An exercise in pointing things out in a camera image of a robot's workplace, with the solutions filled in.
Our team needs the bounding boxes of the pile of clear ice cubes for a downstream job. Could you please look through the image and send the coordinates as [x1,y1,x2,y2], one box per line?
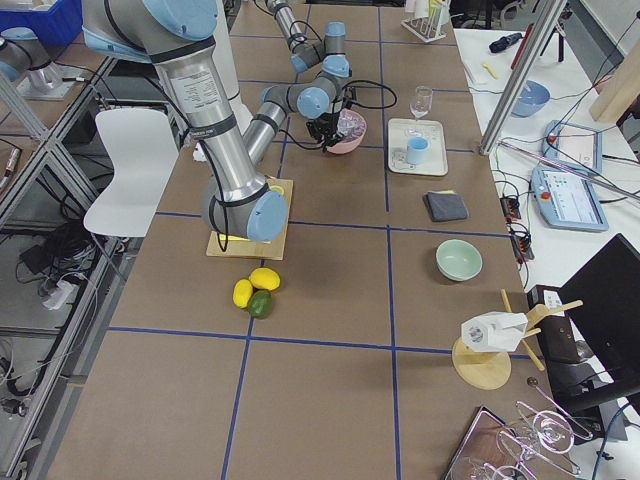
[338,109,367,142]

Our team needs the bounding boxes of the aluminium frame post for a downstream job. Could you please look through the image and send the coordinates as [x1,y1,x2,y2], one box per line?
[479,0,566,155]

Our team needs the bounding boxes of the grey folded cloth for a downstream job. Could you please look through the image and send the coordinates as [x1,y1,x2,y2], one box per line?
[423,190,469,222]

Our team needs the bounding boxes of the blue bowl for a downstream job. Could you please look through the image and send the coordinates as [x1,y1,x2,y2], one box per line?
[511,80,551,118]

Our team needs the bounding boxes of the blue plastic cup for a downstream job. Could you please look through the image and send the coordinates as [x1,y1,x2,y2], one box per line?
[405,137,430,165]

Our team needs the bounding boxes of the black monitor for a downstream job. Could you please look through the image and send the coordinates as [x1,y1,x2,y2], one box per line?
[559,233,639,379]

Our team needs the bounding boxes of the pink bowl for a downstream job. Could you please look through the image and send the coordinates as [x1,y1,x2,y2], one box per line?
[327,109,367,155]

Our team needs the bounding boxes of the green lime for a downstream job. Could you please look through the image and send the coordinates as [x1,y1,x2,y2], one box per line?
[247,290,272,319]

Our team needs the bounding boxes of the white plastic chair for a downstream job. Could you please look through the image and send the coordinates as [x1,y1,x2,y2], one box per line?
[83,107,179,237]

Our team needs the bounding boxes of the far teach pendant tablet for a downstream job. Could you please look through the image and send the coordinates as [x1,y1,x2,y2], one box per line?
[541,120,603,173]

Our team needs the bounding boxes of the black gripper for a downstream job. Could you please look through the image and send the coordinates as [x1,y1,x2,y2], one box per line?
[306,84,355,150]

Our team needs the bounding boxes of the white wire cup rack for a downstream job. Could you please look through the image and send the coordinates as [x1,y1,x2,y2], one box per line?
[401,0,450,43]

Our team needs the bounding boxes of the teach pendant tablet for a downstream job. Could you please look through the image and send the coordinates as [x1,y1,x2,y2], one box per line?
[531,167,609,232]
[541,120,603,173]

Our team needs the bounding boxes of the yellow lemons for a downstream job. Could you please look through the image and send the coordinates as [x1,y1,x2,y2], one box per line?
[232,267,281,309]

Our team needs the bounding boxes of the wooden stand with round base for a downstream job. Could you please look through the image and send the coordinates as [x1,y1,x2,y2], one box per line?
[452,289,583,390]

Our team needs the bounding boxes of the yellow plastic spoon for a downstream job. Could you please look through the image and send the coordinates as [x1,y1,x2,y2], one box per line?
[482,62,499,80]

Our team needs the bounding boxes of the clear wine glass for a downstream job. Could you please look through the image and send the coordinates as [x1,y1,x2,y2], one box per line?
[408,86,433,136]

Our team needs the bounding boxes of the white camera on stand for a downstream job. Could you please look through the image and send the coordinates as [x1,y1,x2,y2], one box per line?
[461,311,528,353]

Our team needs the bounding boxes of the near teach pendant tablet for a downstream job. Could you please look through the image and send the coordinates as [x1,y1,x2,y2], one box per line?
[531,167,609,232]

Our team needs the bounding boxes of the folded blue umbrella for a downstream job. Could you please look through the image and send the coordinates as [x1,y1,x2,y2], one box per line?
[489,32,523,54]

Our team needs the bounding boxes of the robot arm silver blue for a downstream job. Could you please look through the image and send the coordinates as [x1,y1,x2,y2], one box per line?
[82,1,351,242]
[265,0,351,85]

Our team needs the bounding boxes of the wooden cutting board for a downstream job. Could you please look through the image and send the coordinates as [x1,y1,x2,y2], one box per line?
[206,176,293,260]

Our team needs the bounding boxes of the green bowl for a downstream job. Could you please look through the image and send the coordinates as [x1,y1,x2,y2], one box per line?
[435,239,483,282]

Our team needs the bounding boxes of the cream bear tray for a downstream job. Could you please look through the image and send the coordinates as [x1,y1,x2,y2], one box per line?
[387,119,448,176]

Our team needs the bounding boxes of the wine glass rack tray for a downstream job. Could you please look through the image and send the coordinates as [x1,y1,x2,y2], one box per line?
[442,377,594,479]

